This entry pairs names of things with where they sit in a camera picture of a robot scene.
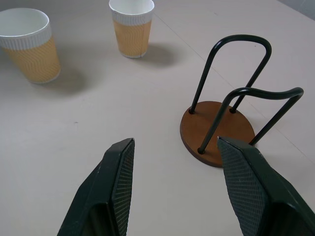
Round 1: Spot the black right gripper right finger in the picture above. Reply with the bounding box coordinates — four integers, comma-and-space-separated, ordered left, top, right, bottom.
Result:
217, 136, 315, 236

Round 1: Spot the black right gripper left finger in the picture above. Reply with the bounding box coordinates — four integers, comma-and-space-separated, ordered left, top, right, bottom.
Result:
57, 137, 135, 236

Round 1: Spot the ribbed tan paper cup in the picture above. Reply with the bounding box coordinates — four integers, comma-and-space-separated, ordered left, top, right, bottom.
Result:
0, 8, 62, 85
109, 0, 155, 59

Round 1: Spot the wooden base wire cup holder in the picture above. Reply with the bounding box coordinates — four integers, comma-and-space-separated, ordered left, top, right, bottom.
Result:
180, 34, 305, 169

